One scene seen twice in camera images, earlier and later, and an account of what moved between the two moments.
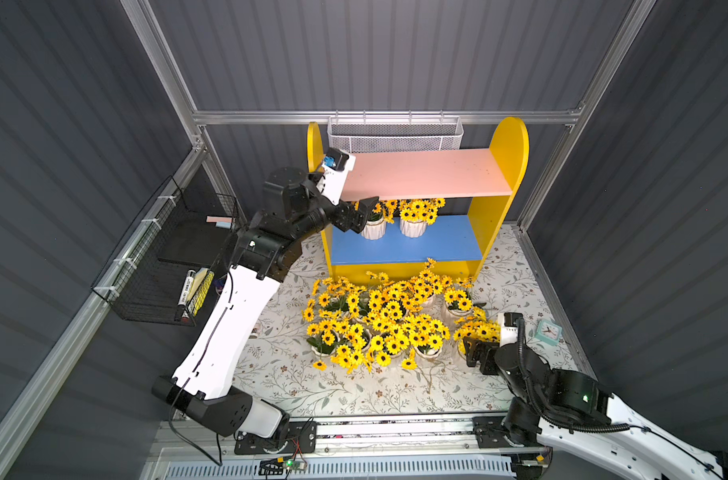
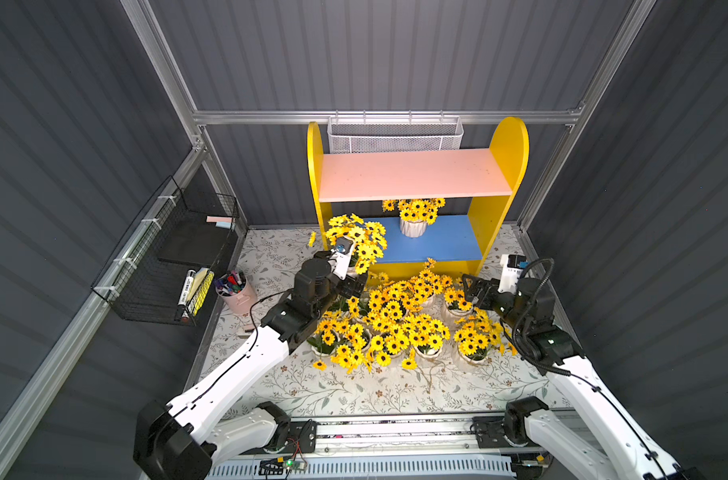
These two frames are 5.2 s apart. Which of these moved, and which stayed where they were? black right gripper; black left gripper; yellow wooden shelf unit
Moved: black left gripper; black right gripper
Stayed: yellow wooden shelf unit
